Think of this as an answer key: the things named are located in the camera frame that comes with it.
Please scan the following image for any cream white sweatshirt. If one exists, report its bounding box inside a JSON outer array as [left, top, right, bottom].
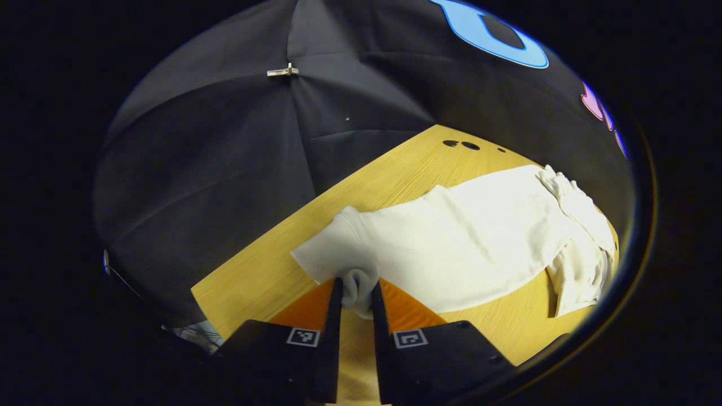
[[290, 165, 617, 320]]

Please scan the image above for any black backdrop cloth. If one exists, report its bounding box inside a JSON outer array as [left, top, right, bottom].
[[93, 0, 635, 328]]

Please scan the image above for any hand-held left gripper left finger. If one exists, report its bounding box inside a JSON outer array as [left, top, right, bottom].
[[212, 276, 344, 404]]

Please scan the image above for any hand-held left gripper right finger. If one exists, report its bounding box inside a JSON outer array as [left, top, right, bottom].
[[369, 277, 515, 405]]

